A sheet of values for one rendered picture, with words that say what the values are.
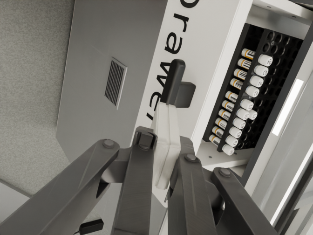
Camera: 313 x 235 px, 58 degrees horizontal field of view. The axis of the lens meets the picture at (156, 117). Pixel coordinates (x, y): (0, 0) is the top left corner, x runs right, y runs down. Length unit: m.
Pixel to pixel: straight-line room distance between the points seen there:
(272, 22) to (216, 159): 0.23
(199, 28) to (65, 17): 0.91
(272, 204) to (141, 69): 0.40
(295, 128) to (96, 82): 0.62
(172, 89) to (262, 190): 0.23
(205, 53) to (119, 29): 0.50
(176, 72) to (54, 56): 0.96
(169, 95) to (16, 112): 1.02
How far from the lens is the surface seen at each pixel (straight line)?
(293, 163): 0.42
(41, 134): 1.34
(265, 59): 0.38
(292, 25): 0.55
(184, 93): 0.30
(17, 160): 1.39
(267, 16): 0.48
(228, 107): 0.41
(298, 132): 0.42
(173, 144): 0.16
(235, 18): 0.29
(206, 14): 0.31
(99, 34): 0.89
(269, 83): 0.43
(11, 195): 1.46
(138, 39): 0.70
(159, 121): 0.18
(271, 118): 0.43
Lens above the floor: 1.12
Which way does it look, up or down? 45 degrees down
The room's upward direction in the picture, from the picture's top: 130 degrees clockwise
